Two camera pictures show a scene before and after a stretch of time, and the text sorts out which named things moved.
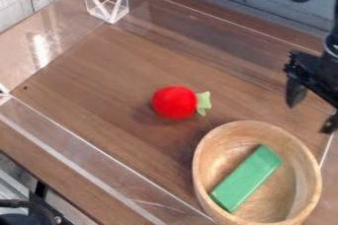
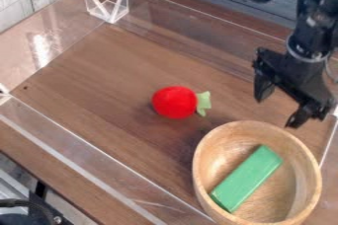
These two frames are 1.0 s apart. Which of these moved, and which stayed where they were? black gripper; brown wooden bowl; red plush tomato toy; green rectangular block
Moved: black gripper
Stayed: green rectangular block; brown wooden bowl; red plush tomato toy
